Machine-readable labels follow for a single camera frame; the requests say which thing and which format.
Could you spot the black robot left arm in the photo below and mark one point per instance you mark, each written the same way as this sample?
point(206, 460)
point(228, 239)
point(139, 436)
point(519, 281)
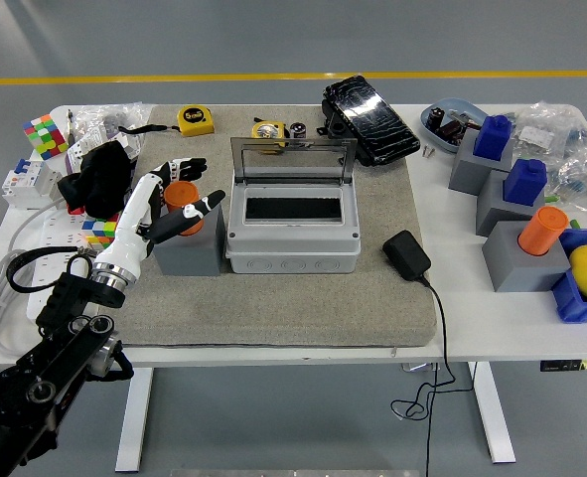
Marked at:
point(40, 358)

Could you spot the dark brown component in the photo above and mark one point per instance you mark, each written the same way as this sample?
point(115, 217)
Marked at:
point(451, 130)

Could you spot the stickerless colour puzzle cube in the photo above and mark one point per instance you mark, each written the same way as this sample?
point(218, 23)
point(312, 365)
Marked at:
point(102, 232)

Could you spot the white circuit breaker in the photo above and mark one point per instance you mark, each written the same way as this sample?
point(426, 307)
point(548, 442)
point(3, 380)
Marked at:
point(27, 181)

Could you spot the blue-grey oval dish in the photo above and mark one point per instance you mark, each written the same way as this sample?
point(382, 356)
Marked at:
point(452, 107)

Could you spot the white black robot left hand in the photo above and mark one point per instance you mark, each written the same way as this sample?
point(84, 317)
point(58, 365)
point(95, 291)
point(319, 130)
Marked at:
point(129, 223)

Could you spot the blue bottle-shaped block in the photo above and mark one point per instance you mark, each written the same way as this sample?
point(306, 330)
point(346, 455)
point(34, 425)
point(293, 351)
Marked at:
point(524, 181)
point(491, 136)

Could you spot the round yellow tape measure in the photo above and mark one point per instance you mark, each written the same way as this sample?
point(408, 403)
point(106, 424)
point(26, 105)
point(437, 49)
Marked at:
point(268, 131)

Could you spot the grey holder block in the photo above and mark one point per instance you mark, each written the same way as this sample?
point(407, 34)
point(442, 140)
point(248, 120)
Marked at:
point(467, 174)
point(491, 208)
point(516, 268)

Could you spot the white-edged colour puzzle cube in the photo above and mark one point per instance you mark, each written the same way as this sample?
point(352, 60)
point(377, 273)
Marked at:
point(44, 135)

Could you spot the small red piece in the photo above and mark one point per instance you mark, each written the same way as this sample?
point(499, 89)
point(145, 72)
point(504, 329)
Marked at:
point(76, 210)

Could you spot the blue plastic bin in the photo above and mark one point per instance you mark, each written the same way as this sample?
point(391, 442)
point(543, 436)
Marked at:
point(571, 303)

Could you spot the white table leg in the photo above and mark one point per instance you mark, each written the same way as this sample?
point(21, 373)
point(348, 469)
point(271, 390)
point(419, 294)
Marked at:
point(491, 412)
point(134, 417)

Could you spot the square yellow tape measure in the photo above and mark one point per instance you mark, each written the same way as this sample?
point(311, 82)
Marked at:
point(195, 121)

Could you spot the grey junction box clear lid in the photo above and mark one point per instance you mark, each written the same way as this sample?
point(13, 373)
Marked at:
point(293, 248)

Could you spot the small black cylinder capacitor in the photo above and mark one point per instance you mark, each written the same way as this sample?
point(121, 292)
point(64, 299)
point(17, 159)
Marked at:
point(298, 130)

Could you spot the grey block with round hole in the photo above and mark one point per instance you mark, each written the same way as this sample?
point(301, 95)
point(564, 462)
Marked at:
point(193, 258)

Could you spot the clear bag of white parts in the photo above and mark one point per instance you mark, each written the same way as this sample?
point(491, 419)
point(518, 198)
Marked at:
point(541, 131)

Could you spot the white power strip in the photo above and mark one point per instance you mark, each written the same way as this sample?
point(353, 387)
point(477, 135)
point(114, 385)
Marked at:
point(54, 233)

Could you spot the black shiny wrapped case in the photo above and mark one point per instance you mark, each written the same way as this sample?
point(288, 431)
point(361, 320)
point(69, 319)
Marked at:
point(372, 124)

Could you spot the black capacitor in dish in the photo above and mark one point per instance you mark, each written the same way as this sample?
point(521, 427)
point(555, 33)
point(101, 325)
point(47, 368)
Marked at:
point(434, 118)

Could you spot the black table control panel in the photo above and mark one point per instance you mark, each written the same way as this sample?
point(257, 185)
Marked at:
point(566, 365)

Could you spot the orange cylinder battery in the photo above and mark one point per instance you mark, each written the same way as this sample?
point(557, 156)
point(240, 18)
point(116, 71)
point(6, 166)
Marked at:
point(541, 231)
point(181, 194)

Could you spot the grey-brown mat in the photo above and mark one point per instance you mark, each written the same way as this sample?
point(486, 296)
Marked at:
point(298, 308)

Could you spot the black cloth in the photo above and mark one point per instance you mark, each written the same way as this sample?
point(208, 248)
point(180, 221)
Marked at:
point(97, 181)

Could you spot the clear bag of small components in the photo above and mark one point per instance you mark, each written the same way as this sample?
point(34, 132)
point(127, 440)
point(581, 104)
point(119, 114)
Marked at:
point(586, 181)

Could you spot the white socket adapter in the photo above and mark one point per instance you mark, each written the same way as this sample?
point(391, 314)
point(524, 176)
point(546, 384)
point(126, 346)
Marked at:
point(80, 150)

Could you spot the grey pen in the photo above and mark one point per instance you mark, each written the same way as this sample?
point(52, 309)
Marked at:
point(69, 126)

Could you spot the black power adapter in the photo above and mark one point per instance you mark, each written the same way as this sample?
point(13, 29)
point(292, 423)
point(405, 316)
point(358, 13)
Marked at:
point(406, 255)

